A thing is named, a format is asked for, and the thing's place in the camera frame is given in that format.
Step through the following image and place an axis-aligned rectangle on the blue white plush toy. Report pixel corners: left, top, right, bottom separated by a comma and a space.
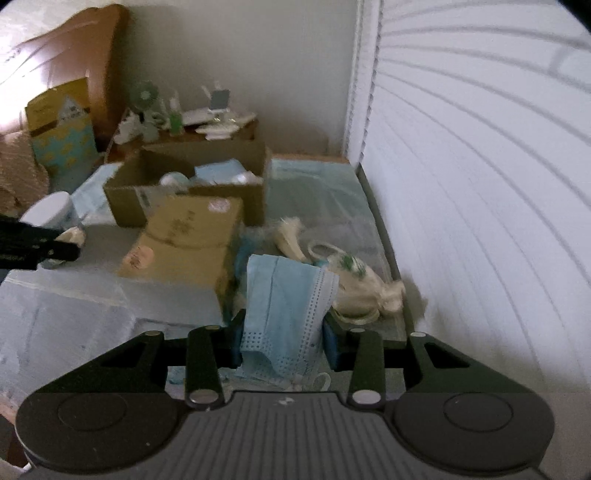
159, 171, 190, 187

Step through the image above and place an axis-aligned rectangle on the light blue drawstring pouch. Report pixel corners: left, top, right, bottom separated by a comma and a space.
193, 159, 256, 185

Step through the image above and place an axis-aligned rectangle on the blue face mask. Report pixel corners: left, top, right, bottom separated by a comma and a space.
240, 255, 339, 389

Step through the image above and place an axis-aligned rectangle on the white bone toy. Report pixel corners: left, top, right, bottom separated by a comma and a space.
273, 217, 308, 263

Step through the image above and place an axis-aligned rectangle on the clear jar white lid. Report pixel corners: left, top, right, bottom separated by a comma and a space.
19, 191, 84, 268

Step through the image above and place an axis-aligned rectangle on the brown floral cloth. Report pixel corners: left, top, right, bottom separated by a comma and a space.
0, 130, 50, 218

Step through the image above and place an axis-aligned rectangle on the grey checked blanket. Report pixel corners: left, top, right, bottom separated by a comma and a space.
0, 221, 408, 407

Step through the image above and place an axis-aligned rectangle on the yellow blue paper bag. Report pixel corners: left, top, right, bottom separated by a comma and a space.
25, 78, 99, 193

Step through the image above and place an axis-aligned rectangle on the closed tan cardboard box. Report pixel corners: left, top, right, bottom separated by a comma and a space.
117, 195, 243, 301

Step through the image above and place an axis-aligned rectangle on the green spray bottle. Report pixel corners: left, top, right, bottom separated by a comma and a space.
168, 97, 183, 136

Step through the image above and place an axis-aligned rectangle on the small green desk fan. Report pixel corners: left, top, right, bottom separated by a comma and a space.
130, 81, 163, 143

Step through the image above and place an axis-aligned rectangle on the white wifi router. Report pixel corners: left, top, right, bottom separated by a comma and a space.
182, 85, 229, 126

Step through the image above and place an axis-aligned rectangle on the open brown cardboard box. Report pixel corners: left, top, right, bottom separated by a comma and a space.
103, 140, 270, 228

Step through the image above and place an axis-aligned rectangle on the wooden headboard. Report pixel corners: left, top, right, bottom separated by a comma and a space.
1, 4, 130, 139

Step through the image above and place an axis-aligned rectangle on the small screen device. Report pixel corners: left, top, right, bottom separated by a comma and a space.
208, 89, 230, 113

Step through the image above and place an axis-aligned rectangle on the wooden nightstand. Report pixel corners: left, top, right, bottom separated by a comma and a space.
103, 117, 259, 163

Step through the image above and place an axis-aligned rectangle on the light blue towel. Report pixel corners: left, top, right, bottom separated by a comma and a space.
72, 157, 377, 242

